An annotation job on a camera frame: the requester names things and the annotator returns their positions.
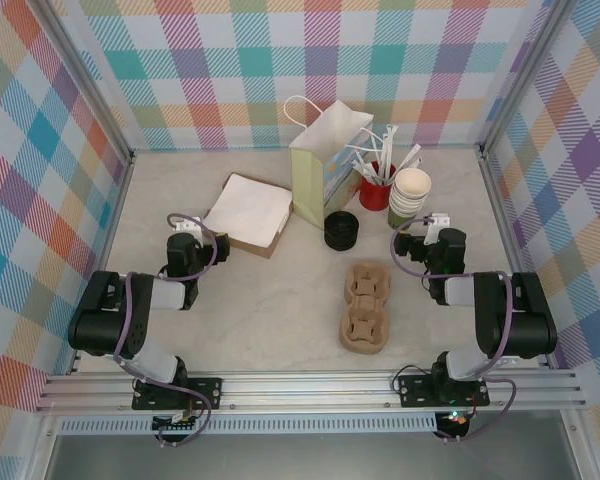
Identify brown cardboard napkin box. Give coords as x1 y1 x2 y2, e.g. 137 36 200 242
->
202 172 295 260

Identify brown pulp cup carrier stack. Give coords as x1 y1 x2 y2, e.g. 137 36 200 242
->
338 259 394 355

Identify printed paper gift bag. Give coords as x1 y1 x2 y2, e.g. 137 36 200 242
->
283 95 387 232

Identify white paper napkin stack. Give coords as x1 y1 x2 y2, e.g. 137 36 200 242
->
203 174 292 249

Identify green paper cup stack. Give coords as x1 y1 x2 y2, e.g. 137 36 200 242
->
387 167 432 231

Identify red stick holder cup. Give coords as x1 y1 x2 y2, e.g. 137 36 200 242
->
358 160 397 212

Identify black cup lid stack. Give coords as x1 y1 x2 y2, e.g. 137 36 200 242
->
323 210 361 252

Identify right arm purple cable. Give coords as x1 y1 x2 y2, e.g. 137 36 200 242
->
390 216 519 445

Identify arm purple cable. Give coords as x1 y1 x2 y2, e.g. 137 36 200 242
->
112 212 219 449
390 216 519 445

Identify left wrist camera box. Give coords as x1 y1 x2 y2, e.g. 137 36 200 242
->
173 215 204 235

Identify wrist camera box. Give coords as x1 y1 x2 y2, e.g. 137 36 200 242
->
423 213 452 244
173 215 204 235

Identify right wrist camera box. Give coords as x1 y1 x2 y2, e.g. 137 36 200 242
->
423 213 452 244

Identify aluminium side frame rail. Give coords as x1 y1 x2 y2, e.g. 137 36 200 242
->
477 147 554 371
67 149 137 376

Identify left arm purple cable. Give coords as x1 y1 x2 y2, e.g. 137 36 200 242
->
112 212 219 449

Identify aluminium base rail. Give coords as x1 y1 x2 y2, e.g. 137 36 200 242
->
37 369 586 414

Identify slotted grey cable duct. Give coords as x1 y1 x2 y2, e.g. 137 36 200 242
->
54 417 439 436

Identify aluminium frame post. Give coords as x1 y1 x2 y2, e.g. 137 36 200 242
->
479 0 574 159
39 0 136 164

